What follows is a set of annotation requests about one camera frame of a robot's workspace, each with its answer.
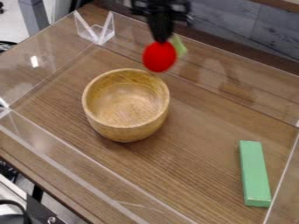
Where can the grey metal post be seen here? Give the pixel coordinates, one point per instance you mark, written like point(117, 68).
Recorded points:
point(34, 15)

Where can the green rectangular block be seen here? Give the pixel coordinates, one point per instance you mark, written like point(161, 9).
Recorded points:
point(257, 192)

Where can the round wooden bowl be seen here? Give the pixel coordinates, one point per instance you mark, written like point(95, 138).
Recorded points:
point(126, 103)

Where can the black clamp with bolt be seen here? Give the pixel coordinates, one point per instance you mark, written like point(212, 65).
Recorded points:
point(39, 213)

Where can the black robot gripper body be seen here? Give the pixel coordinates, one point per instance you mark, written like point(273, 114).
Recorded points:
point(177, 8)

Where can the clear acrylic tray walls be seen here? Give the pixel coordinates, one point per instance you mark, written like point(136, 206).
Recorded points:
point(136, 147)

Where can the red felt fruit green leaf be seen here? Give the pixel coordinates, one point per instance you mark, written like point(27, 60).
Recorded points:
point(161, 55)

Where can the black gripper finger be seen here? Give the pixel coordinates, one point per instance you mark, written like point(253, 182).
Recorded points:
point(162, 26)

